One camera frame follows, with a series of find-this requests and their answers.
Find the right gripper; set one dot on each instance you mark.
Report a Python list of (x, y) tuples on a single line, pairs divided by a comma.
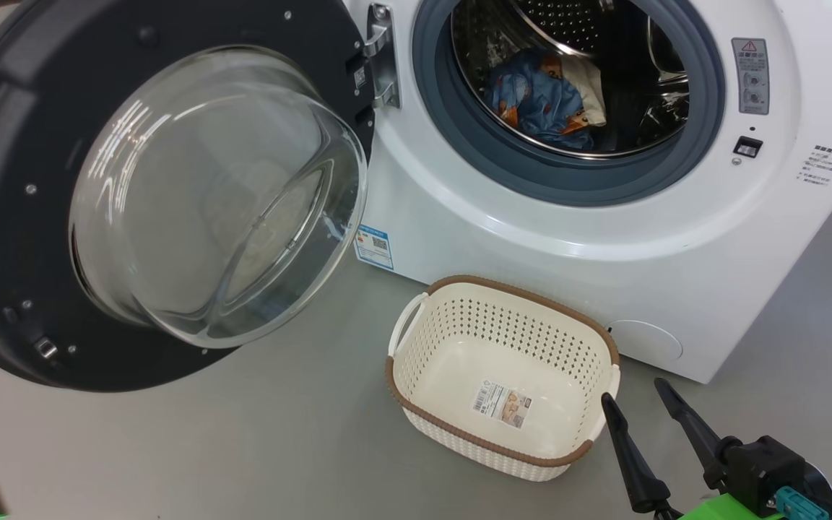
[(763, 469)]

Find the cream cloth garment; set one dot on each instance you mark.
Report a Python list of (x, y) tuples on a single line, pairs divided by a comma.
[(589, 87)]

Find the blue garment with cartoon print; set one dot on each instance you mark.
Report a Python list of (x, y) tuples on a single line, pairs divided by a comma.
[(531, 101)]

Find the basket product label sticker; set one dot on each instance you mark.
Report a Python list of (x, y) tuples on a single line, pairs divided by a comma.
[(501, 404)]

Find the white front-load washing machine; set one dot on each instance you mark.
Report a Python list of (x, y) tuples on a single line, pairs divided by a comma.
[(604, 238)]

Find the cream laundry basket brown rim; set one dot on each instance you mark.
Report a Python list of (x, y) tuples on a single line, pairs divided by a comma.
[(459, 347)]

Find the grey rubber door gasket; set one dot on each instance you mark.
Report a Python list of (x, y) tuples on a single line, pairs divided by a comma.
[(459, 144)]

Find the metal door hinge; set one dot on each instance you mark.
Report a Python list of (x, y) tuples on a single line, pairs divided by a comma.
[(381, 58)]

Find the metal door latch hook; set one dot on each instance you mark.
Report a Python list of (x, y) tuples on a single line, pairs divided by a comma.
[(46, 348)]

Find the round drain filter cover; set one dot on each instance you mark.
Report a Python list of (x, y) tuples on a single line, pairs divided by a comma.
[(647, 341)]

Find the blue energy label sticker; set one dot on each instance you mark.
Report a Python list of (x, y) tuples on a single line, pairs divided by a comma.
[(374, 247)]

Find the grey warning sticker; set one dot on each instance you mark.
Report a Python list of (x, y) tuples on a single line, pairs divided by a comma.
[(750, 76)]

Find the perforated steel drum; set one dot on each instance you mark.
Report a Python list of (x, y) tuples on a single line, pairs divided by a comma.
[(568, 22)]

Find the small QR code sticker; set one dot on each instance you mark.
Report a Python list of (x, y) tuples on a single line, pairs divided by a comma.
[(360, 76)]

